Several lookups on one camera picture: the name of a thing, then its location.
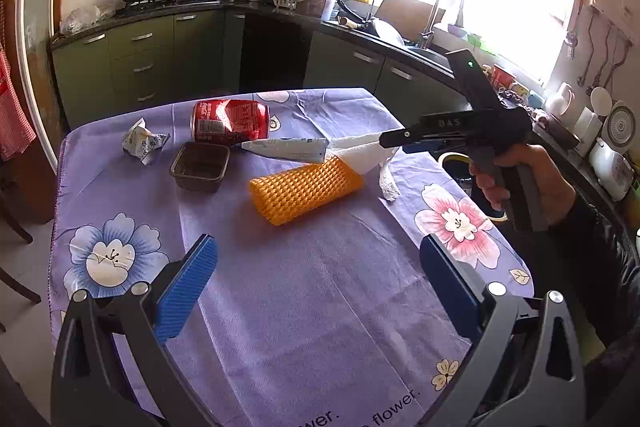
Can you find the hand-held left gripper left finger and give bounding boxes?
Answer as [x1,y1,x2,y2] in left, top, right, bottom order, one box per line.
[50,234,221,427]

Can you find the steel kitchen sink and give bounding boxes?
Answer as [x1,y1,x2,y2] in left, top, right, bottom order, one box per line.
[405,44,452,68]

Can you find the steel kitchen faucet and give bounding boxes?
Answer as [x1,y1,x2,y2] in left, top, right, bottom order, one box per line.
[417,0,464,50]

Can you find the brown plastic tray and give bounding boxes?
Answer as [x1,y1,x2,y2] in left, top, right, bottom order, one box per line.
[169,142,232,193]

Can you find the gas stove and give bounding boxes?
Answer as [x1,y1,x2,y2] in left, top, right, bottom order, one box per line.
[120,0,221,16]

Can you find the person's right forearm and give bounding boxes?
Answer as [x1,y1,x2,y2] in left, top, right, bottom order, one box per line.
[549,194,640,427]

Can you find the person's right hand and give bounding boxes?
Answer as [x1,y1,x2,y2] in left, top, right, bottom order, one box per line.
[470,143,577,228]

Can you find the white toothpaste tube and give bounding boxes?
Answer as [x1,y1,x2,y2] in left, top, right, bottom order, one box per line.
[241,137,331,164]

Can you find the white paper towel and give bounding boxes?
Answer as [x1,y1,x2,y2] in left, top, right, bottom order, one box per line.
[325,132,404,202]

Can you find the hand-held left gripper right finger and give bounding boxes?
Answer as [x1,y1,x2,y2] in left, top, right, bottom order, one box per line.
[419,234,587,427]

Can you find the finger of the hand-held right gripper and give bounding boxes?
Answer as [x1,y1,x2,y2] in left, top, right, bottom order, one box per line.
[379,126,425,148]
[402,141,454,154]

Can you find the crushed red soda can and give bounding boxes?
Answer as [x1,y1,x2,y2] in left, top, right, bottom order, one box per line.
[190,98,271,143]

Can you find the black yellow-rimmed trash bin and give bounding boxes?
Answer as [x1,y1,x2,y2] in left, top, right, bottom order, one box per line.
[439,151,511,226]

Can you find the white rice cooker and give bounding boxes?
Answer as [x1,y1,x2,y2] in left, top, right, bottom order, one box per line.
[589,137,636,202]

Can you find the purple floral tablecloth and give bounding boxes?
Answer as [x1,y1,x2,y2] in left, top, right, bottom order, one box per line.
[48,88,536,427]

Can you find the clear plastic bag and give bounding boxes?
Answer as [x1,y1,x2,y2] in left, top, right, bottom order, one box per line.
[60,4,119,37]

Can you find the orange foam net sleeve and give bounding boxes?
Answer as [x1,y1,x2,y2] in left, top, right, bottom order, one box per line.
[249,155,365,228]

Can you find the white wrapper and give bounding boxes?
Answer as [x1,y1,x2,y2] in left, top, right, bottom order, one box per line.
[122,118,171,166]

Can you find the dark wooden chair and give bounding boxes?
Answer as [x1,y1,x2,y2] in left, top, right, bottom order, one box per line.
[0,167,44,308]

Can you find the red checked apron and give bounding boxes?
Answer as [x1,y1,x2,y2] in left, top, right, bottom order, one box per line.
[0,2,39,162]

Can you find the white plate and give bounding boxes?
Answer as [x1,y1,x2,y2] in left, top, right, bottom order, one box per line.
[372,19,404,48]

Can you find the wooden cutting board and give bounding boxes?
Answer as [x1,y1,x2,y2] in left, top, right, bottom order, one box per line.
[372,0,446,40]

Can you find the green lower kitchen cabinets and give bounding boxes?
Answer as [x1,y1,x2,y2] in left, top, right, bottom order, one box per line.
[50,2,478,130]

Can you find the white jug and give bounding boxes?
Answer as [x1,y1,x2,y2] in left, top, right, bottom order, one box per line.
[544,82,576,118]

